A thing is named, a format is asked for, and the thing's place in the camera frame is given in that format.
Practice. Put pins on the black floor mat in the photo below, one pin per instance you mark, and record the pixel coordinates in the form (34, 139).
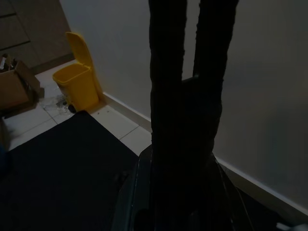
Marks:
(67, 168)

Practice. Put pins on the dirt debris pile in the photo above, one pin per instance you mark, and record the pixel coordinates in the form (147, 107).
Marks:
(57, 104)

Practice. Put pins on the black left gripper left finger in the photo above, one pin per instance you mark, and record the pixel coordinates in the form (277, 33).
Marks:
(166, 72)

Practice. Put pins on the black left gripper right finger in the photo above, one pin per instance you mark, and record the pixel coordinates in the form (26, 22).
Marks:
(211, 60)

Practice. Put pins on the brown wooden cabinet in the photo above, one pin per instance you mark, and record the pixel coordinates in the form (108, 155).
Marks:
(31, 29)

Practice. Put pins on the brown cardboard box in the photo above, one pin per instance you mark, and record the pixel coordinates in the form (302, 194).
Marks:
(14, 89)

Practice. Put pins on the yellow plastic trash bin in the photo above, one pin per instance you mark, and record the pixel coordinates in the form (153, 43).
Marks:
(78, 84)

